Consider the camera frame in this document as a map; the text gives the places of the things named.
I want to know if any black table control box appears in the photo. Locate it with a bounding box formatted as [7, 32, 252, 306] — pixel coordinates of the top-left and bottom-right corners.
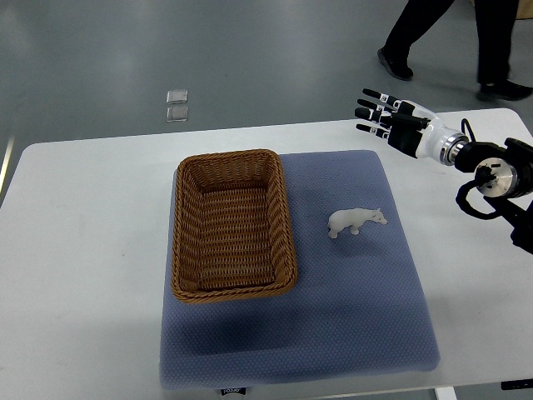
[501, 378, 533, 391]

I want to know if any blue textured mat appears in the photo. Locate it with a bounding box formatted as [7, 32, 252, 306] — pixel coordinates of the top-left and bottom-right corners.
[160, 150, 440, 390]

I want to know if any upper clear floor plate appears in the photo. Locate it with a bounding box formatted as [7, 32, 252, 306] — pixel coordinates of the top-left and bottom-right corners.
[166, 89, 188, 104]

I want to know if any wooden box corner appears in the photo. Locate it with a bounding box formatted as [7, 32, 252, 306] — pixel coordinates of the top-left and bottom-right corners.
[516, 0, 533, 20]

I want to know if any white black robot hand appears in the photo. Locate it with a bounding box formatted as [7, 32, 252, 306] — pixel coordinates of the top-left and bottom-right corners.
[355, 88, 469, 166]

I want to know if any black label tag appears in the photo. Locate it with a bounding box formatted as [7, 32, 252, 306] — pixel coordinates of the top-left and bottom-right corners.
[221, 387, 247, 396]

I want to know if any person in black clothes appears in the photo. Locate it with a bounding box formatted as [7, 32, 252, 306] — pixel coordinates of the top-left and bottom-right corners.
[376, 0, 533, 102]

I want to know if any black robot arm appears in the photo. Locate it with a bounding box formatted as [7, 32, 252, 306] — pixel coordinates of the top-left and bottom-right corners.
[453, 118, 532, 253]

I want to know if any white bear figurine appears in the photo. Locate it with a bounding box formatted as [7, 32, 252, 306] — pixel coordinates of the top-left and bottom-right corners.
[327, 208, 388, 239]

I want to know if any brown wicker basket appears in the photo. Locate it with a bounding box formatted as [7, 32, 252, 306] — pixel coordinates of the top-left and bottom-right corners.
[171, 149, 298, 303]

